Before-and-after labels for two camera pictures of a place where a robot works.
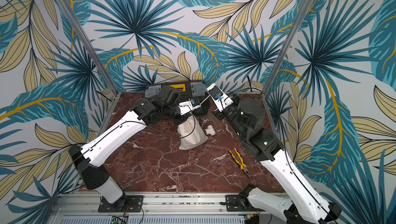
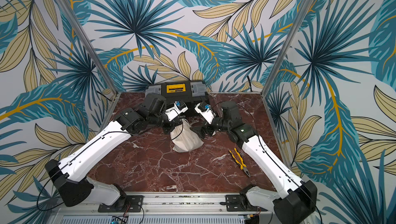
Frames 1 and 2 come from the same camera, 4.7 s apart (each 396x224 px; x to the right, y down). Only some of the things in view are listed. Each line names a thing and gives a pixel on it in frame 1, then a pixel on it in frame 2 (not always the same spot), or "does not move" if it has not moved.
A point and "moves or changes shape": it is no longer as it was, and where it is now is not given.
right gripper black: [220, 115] to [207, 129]
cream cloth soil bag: [191, 133] moves or changes shape
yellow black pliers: [242, 166] does not move
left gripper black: [183, 117] to [172, 124]
